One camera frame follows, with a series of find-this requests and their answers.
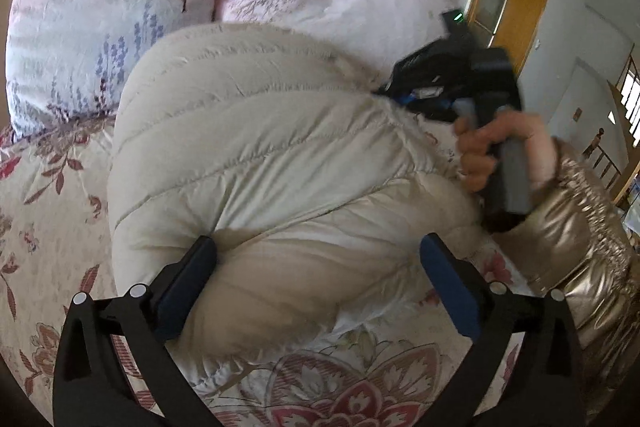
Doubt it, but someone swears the beige quilted down jacket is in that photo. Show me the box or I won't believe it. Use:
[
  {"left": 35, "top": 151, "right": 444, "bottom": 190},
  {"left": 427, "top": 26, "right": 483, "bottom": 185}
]
[{"left": 106, "top": 22, "right": 486, "bottom": 383}]

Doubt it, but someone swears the person's right hand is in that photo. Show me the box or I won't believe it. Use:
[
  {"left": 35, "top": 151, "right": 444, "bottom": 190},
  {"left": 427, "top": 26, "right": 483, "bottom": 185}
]
[{"left": 454, "top": 110, "right": 559, "bottom": 193}]

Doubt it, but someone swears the gold puffer right sleeve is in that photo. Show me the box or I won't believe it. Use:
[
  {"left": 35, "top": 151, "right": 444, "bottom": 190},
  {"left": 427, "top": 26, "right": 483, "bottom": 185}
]
[{"left": 495, "top": 141, "right": 639, "bottom": 417}]

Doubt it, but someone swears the floral bed quilt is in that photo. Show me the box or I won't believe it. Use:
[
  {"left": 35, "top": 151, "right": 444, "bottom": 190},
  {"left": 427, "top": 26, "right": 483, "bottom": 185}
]
[{"left": 1, "top": 109, "right": 525, "bottom": 426}]

